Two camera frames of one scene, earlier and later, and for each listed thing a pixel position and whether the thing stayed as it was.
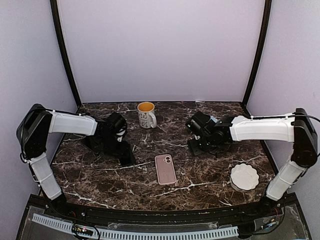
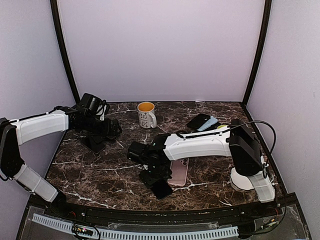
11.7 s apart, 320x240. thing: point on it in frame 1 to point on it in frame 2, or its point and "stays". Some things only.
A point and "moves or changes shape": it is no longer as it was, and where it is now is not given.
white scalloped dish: (243, 177) stays
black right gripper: (195, 150) to (148, 181)
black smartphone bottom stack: (94, 142) stays
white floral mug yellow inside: (147, 117) stays
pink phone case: (165, 170) moves or changes shape
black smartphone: (126, 154) to (162, 189)
